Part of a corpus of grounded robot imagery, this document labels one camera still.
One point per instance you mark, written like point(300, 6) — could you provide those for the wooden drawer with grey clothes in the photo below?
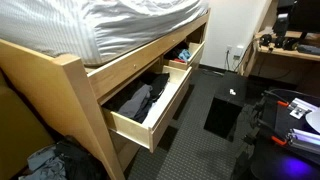
point(166, 110)

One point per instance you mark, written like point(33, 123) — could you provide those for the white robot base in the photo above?
point(314, 120)

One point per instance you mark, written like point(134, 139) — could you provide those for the wooden drawer with blue cloth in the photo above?
point(195, 53)

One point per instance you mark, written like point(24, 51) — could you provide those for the black garment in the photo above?
point(160, 85)

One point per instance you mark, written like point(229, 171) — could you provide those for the grey garment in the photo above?
point(135, 103)

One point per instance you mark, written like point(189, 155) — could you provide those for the red cloth item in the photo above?
point(179, 61)

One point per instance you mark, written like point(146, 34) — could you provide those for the black clothes bundle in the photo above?
point(172, 53)

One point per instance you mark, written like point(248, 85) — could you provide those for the blue cloth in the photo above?
point(184, 55)

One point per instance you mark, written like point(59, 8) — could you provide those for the black computer case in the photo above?
point(223, 113)

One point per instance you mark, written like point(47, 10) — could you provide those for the white sticker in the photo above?
point(232, 92)

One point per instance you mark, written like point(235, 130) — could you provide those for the white power adapter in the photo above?
point(238, 51)

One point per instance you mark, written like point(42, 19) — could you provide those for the mattress with grey striped sheet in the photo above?
point(83, 23)

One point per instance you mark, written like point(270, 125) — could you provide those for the black clothes pile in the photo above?
point(80, 163)

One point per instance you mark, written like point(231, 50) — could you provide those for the black round gadget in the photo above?
point(265, 39)
point(290, 44)

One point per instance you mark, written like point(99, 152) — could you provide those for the orange clamp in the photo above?
point(278, 140)
point(282, 103)

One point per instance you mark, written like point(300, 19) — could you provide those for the wooden desk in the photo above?
point(283, 55)

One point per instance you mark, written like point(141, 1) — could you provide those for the black robot cart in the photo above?
point(270, 160)

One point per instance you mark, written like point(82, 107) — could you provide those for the black upright device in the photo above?
point(281, 25)

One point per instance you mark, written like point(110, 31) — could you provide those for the grey clothes pile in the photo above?
point(45, 165)

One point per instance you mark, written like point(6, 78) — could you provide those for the aluminium extrusion bar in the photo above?
point(305, 140)
point(301, 107)

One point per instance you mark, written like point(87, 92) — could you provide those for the dark grey flat item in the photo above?
point(308, 49)

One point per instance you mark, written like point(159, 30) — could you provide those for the black monitor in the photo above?
point(305, 15)

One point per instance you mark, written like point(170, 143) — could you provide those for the white wall outlet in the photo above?
point(229, 48)

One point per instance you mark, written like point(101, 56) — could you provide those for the wooden bed frame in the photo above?
point(66, 90)

